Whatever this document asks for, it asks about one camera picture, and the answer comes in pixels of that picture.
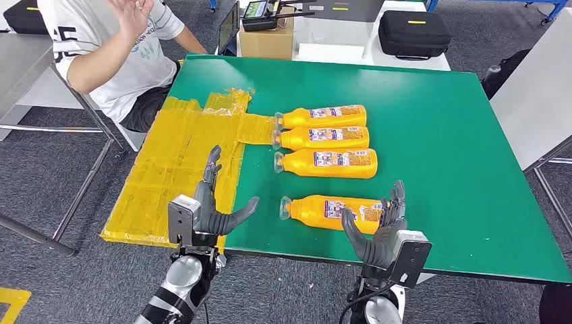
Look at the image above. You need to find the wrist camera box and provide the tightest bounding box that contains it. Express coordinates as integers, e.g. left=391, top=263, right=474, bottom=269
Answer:
left=389, top=230, right=433, bottom=290
left=167, top=194, right=202, bottom=247

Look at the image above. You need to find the grey metal table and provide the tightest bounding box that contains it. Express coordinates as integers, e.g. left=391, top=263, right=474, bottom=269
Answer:
left=489, top=6, right=572, bottom=242
left=0, top=33, right=128, bottom=258

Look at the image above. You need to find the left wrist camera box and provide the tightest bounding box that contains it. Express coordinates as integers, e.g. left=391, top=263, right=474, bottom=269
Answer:
left=167, top=194, right=202, bottom=247

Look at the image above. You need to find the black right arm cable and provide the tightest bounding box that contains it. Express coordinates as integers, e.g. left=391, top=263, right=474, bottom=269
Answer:
left=338, top=279, right=395, bottom=324

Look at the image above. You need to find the blue metal frame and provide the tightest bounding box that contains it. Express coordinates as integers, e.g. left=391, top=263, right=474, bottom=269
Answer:
left=426, top=0, right=572, bottom=26

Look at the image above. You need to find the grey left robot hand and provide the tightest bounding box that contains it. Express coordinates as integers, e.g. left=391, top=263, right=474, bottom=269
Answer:
left=193, top=144, right=260, bottom=238

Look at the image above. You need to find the orange detergent bottle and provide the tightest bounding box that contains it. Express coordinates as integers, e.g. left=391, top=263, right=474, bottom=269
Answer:
left=273, top=104, right=368, bottom=131
left=271, top=126, right=370, bottom=152
left=279, top=194, right=385, bottom=236
left=273, top=148, right=379, bottom=180

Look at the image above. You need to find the person's right hand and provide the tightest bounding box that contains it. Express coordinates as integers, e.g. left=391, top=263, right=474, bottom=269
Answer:
left=108, top=0, right=155, bottom=43

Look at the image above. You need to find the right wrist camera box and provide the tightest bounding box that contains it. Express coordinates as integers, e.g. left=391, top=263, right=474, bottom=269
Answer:
left=389, top=230, right=433, bottom=290

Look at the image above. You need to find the black carrying case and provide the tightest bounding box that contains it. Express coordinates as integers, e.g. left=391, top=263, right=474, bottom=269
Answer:
left=2, top=0, right=48, bottom=36
left=378, top=9, right=452, bottom=61

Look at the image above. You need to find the green table board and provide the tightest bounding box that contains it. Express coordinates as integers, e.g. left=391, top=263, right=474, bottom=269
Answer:
left=167, top=53, right=572, bottom=286

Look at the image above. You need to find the yellow tape mat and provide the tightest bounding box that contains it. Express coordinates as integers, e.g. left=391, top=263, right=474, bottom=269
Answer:
left=99, top=88, right=278, bottom=251

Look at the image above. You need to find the black tablet screen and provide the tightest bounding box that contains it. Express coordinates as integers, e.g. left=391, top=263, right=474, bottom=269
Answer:
left=217, top=1, right=241, bottom=57

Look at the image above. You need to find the person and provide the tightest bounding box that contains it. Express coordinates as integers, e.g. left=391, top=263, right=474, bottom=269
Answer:
left=36, top=0, right=208, bottom=134

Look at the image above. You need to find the cardboard box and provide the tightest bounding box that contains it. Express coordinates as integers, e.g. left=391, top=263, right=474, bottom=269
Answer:
left=238, top=6, right=296, bottom=61

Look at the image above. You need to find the white table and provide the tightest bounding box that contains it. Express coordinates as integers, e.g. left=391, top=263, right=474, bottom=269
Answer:
left=214, top=0, right=452, bottom=72

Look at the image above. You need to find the white flat box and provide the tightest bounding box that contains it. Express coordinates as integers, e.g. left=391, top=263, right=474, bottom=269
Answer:
left=297, top=42, right=366, bottom=64

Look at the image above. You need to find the black bag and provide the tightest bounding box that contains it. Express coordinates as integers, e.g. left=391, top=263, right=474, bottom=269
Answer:
left=480, top=48, right=533, bottom=100

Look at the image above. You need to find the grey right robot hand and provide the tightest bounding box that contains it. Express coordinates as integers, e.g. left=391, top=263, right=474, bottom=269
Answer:
left=341, top=180, right=408, bottom=271

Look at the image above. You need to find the black remote controller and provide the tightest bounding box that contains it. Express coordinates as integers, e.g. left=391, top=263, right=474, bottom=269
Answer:
left=241, top=0, right=318, bottom=32

